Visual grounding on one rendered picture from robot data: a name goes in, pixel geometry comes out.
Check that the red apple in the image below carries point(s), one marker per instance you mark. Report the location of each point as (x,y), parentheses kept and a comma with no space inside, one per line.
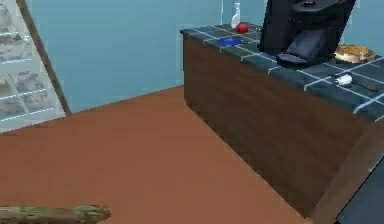
(242,28)

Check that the blue plate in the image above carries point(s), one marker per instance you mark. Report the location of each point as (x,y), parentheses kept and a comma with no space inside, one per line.
(229,41)

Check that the black coffee machine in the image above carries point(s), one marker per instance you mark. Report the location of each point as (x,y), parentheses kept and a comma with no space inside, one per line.
(300,30)

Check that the green brown mottled log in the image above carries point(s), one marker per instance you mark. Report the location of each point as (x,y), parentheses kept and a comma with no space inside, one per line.
(56,214)

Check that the brown tiled kitchen counter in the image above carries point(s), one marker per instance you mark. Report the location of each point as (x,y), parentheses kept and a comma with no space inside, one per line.
(266,110)

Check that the brown bread loaf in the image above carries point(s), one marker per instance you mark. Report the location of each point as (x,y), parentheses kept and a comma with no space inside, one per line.
(354,54)

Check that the white spray bottle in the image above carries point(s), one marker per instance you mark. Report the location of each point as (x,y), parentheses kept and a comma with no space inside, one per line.
(236,16)

